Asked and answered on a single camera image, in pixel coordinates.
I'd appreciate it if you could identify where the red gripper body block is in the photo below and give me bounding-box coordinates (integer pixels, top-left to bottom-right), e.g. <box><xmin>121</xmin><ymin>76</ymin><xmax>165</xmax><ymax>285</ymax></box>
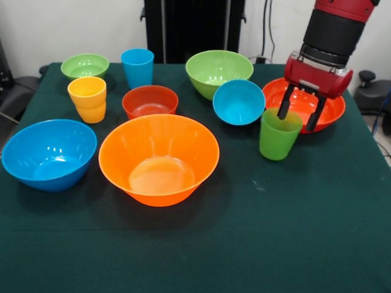
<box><xmin>283</xmin><ymin>51</ymin><xmax>354</xmax><ymax>100</ymax></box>

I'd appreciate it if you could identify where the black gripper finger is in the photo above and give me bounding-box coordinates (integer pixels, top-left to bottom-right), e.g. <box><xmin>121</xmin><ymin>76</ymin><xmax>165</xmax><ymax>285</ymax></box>
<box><xmin>276</xmin><ymin>84</ymin><xmax>296</xmax><ymax>120</ymax></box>
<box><xmin>305</xmin><ymin>94</ymin><xmax>328</xmax><ymax>132</ymax></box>

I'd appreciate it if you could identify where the green cup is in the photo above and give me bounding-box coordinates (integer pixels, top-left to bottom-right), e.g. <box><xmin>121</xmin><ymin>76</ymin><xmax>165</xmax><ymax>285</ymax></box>
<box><xmin>259</xmin><ymin>107</ymin><xmax>304</xmax><ymax>161</ymax></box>

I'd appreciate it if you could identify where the small blue bowl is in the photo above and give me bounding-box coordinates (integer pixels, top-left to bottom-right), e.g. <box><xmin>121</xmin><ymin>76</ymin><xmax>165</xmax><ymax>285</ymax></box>
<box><xmin>212</xmin><ymin>79</ymin><xmax>266</xmax><ymax>126</ymax></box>

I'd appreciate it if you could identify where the wide red bowl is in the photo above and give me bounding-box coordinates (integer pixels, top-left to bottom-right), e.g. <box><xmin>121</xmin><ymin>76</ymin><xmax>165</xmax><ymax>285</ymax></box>
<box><xmin>261</xmin><ymin>78</ymin><xmax>347</xmax><ymax>134</ymax></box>

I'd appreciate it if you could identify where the large green bowl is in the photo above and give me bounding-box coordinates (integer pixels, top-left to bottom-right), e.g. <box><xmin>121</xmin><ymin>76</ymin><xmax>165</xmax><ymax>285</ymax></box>
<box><xmin>185</xmin><ymin>49</ymin><xmax>255</xmax><ymax>101</ymax></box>

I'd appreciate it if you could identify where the dark green table cloth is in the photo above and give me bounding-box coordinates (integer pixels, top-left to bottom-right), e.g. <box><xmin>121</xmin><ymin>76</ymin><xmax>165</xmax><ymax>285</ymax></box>
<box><xmin>0</xmin><ymin>62</ymin><xmax>391</xmax><ymax>293</ymax></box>

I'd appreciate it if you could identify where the small red bowl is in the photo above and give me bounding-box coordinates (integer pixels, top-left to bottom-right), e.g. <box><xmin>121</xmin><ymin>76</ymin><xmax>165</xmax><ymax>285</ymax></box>
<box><xmin>122</xmin><ymin>85</ymin><xmax>179</xmax><ymax>120</ymax></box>

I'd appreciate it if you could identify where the large orange bowl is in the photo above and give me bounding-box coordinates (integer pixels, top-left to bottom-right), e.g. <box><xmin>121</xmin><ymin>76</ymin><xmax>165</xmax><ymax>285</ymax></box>
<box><xmin>98</xmin><ymin>114</ymin><xmax>221</xmax><ymax>208</ymax></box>

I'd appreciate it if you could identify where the blue cup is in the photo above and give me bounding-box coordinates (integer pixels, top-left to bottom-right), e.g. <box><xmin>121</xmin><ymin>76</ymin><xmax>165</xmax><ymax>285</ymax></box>
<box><xmin>120</xmin><ymin>48</ymin><xmax>155</xmax><ymax>90</ymax></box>

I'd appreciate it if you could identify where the yellow cup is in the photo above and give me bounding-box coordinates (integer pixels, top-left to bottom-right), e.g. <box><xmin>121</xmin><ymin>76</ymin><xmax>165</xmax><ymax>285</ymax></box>
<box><xmin>67</xmin><ymin>76</ymin><xmax>108</xmax><ymax>124</ymax></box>

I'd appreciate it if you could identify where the small green bowl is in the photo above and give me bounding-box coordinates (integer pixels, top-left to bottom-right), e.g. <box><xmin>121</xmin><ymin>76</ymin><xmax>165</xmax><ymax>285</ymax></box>
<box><xmin>60</xmin><ymin>53</ymin><xmax>110</xmax><ymax>81</ymax></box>

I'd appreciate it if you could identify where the large blue bowl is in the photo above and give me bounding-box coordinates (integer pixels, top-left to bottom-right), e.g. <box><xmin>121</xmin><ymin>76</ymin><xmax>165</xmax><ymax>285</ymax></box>
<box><xmin>1</xmin><ymin>118</ymin><xmax>98</xmax><ymax>192</ymax></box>

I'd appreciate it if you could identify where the black wall cable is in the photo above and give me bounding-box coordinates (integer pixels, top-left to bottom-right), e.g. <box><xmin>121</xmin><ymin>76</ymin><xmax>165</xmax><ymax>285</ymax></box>
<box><xmin>261</xmin><ymin>0</ymin><xmax>276</xmax><ymax>63</ymax></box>

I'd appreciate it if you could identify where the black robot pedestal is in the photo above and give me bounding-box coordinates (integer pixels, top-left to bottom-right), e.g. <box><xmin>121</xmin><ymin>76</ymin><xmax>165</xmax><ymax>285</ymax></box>
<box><xmin>140</xmin><ymin>0</ymin><xmax>247</xmax><ymax>64</ymax></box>

